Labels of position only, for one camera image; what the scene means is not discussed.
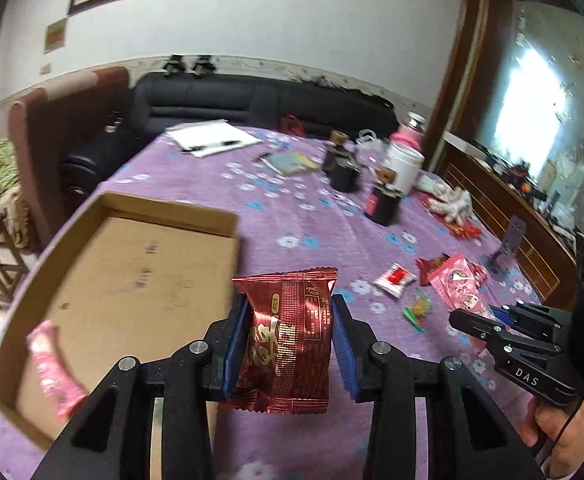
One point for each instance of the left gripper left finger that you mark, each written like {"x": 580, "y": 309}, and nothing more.
{"x": 236, "y": 332}

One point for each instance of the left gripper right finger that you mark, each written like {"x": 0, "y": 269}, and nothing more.
{"x": 351, "y": 340}

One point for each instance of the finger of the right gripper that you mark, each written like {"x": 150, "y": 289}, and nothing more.
{"x": 494, "y": 335}
{"x": 533, "y": 319}

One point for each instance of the dark red snack packet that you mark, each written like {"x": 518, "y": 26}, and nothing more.
{"x": 285, "y": 364}

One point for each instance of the green orange candy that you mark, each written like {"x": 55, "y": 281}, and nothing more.
{"x": 416, "y": 313}

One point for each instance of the large pink snack bag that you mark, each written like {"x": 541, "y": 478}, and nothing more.
{"x": 458, "y": 281}

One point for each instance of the white red snack packet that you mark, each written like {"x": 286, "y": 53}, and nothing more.
{"x": 394, "y": 280}

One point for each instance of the pink candy packet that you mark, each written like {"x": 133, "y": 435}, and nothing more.
{"x": 58, "y": 384}

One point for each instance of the person's right hand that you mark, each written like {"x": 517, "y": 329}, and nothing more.
{"x": 566, "y": 434}

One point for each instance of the black phone stand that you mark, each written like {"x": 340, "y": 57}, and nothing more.
{"x": 509, "y": 246}

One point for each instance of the shallow cardboard box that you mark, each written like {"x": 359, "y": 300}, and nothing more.
{"x": 128, "y": 276}

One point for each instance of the purple floral tablecloth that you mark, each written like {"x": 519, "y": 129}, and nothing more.
{"x": 289, "y": 223}

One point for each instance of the white plush toy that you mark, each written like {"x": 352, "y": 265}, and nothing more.
{"x": 453, "y": 204}

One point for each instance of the small colourful booklet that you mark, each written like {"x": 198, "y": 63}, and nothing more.
{"x": 288, "y": 164}

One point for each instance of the white cylindrical canister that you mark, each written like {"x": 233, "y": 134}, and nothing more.
{"x": 406, "y": 162}

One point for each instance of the black pen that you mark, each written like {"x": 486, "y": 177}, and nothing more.
{"x": 222, "y": 144}

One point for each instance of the white paper notepad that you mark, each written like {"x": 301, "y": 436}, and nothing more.
{"x": 202, "y": 133}

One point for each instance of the pink thermos bottle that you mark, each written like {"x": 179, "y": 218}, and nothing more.
{"x": 412, "y": 132}

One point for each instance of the black leather sofa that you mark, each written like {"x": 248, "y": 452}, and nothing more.
{"x": 160, "y": 101}

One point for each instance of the maroon armchair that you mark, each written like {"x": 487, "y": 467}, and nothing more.
{"x": 49, "y": 120}

